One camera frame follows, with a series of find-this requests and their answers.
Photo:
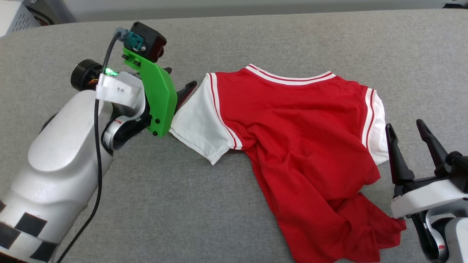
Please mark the grey metal background cabinet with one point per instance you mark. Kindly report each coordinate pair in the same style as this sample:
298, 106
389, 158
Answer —
55, 11

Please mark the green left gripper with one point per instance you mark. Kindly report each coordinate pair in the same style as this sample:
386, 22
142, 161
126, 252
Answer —
161, 98

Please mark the red white sports jersey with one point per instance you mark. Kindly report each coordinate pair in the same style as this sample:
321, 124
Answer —
303, 146

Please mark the grey fabric sofa seat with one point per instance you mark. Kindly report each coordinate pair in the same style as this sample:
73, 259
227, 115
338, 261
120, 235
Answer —
234, 226

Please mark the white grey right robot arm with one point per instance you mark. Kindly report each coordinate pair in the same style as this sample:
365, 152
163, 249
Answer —
449, 237

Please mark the white vented appliance box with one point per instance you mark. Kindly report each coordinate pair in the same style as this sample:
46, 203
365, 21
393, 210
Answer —
14, 16

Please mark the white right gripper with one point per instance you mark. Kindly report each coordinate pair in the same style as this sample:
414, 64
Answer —
427, 199

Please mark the white paper label tape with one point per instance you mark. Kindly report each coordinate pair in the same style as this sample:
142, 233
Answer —
119, 89

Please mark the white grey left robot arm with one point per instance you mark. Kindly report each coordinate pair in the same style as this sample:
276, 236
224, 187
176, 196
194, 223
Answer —
62, 164

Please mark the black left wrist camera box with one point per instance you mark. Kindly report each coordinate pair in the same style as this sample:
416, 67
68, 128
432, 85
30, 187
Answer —
148, 42

